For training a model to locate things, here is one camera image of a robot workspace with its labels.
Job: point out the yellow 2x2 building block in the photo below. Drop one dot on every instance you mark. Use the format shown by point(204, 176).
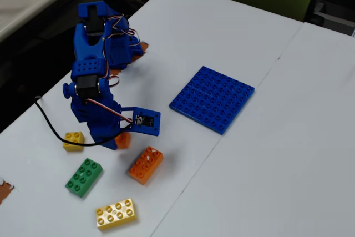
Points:
point(73, 137)

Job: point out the grey metal frame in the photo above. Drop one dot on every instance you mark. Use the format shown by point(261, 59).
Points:
point(332, 16)

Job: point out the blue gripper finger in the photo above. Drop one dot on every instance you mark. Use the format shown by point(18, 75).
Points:
point(109, 142)

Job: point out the blue 8x8 building plate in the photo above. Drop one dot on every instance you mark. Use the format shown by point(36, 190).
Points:
point(213, 101)

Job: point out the yellow 2x4 building block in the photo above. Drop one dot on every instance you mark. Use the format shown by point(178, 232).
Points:
point(116, 214)

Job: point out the white board sheet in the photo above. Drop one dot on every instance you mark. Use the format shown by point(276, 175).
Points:
point(172, 40)

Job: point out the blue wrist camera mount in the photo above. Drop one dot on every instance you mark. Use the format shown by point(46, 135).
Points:
point(144, 121)

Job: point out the green 2x4 building block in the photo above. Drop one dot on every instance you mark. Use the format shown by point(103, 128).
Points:
point(83, 178)

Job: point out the orange 2x2 building block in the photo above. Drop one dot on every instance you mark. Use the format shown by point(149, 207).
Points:
point(123, 140)

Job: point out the blue 3D-printed robot arm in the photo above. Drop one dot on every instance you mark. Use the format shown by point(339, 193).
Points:
point(88, 48)

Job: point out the blue gripper body with servo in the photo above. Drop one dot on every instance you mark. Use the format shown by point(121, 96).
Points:
point(103, 135)

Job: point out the orange 2x4 building block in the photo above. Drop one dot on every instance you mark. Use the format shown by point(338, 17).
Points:
point(145, 165)

